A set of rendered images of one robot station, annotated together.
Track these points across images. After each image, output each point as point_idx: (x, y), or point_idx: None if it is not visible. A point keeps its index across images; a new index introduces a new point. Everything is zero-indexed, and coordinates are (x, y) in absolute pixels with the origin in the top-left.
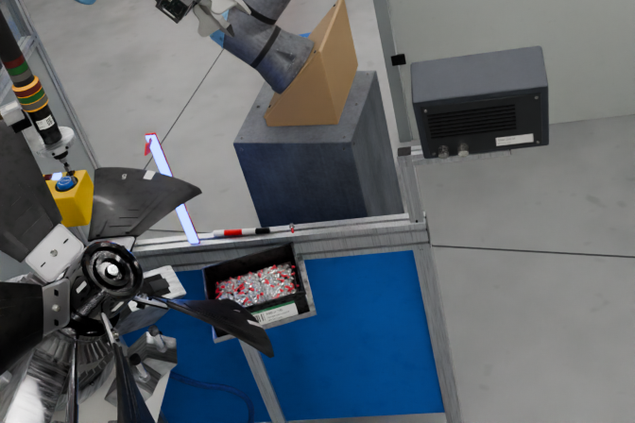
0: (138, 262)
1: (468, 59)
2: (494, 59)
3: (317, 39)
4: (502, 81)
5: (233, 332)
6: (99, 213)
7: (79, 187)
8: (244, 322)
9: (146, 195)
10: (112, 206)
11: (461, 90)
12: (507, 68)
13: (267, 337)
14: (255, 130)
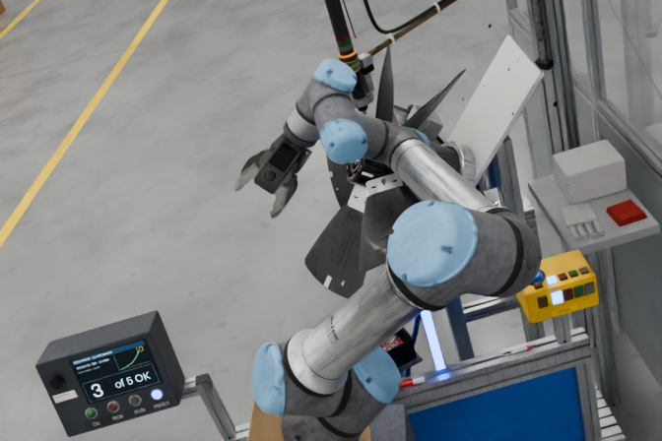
0: (351, 179)
1: (99, 343)
2: (78, 346)
3: (278, 437)
4: (81, 336)
5: (319, 239)
6: (411, 201)
7: None
8: (328, 269)
9: (384, 227)
10: (405, 209)
11: (114, 324)
12: (71, 344)
13: (315, 277)
14: (383, 424)
